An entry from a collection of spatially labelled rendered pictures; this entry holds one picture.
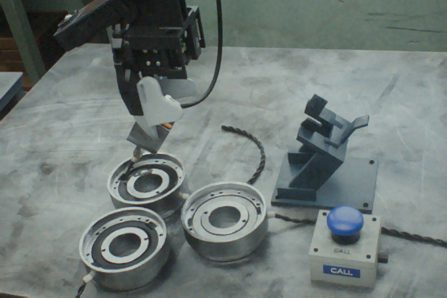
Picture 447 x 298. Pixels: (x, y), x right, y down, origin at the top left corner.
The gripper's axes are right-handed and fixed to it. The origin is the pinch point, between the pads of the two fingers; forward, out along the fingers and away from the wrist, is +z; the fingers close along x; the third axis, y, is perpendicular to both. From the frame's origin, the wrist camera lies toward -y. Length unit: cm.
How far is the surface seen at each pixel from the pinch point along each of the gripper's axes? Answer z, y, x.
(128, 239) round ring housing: 11.4, -2.5, -8.9
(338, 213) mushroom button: 5.9, 23.1, -6.8
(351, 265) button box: 9.7, 24.8, -10.6
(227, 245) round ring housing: 9.9, 10.7, -9.6
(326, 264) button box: 10.1, 22.1, -10.5
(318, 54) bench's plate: 13.3, 13.3, 39.4
